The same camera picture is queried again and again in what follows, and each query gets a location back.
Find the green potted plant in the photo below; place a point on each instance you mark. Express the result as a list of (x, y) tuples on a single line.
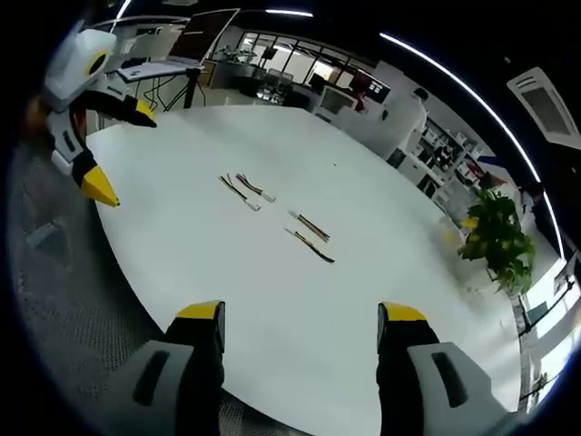
[(499, 236)]

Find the white storage shelf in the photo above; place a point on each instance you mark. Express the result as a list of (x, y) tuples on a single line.
[(442, 159)]

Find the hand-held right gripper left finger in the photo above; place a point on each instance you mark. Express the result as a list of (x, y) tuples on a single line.
[(181, 363)]

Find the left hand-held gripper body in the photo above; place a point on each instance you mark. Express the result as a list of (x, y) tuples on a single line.
[(77, 68)]

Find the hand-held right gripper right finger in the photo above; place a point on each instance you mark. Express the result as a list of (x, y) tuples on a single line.
[(422, 363)]

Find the dark framed board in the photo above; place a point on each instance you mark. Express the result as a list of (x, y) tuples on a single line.
[(204, 36)]

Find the grey desk on stand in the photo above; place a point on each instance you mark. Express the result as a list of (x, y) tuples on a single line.
[(150, 70)]

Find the black stand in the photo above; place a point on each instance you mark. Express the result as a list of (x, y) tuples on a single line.
[(528, 313)]

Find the ceiling air vent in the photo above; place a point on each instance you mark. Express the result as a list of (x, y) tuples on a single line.
[(544, 104)]

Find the ceiling light strip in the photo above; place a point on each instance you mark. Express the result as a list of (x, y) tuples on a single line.
[(490, 109)]

